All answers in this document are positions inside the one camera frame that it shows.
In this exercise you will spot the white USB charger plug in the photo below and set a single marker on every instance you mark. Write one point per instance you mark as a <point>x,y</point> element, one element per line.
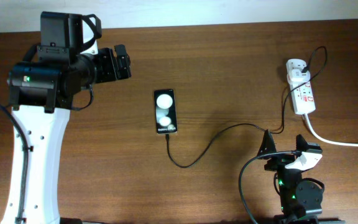
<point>296,76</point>

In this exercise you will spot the black Samsung Galaxy smartphone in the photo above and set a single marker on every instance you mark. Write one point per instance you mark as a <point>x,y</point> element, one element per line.
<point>165,111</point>

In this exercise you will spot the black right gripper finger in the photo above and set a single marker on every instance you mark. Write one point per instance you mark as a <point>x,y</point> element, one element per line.
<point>301,144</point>
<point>267,147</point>

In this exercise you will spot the white power strip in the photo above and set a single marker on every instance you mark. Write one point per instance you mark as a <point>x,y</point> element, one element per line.
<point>301,94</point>

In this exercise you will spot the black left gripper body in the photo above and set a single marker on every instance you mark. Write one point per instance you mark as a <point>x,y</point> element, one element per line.
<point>104,68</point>

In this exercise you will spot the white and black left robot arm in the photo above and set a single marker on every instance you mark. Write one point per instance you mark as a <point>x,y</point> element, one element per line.
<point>42,87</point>

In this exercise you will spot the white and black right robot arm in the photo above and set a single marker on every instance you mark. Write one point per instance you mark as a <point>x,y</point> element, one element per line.
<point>300,197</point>

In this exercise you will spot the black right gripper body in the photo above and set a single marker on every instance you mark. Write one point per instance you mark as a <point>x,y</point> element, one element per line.
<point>279,162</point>

